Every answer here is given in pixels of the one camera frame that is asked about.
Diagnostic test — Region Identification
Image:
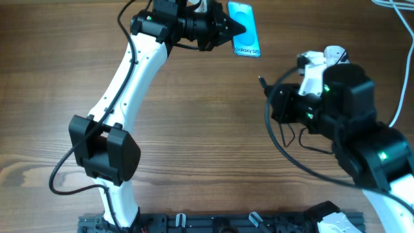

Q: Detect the blue screen smartphone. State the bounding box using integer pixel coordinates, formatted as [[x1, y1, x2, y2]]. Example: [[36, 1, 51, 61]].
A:
[[227, 1, 262, 58]]

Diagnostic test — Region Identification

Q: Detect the black charger cable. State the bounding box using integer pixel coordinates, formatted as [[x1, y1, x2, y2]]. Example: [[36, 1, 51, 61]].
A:
[[257, 50, 349, 155]]

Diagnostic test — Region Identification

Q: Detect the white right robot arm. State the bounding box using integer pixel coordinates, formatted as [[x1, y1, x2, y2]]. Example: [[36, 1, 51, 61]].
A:
[[259, 63, 413, 232]]

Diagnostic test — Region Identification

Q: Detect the white power strip cord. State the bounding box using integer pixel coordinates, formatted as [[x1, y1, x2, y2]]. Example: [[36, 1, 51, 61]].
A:
[[371, 0, 414, 128]]

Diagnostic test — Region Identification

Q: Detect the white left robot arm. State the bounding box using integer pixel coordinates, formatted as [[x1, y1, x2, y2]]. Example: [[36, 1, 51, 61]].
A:
[[69, 1, 246, 232]]

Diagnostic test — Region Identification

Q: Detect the white power strip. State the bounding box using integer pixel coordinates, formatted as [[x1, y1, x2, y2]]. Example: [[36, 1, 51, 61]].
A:
[[323, 45, 349, 67]]

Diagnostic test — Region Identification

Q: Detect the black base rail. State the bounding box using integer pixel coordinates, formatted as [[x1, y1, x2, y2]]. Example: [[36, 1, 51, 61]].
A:
[[77, 212, 317, 233]]

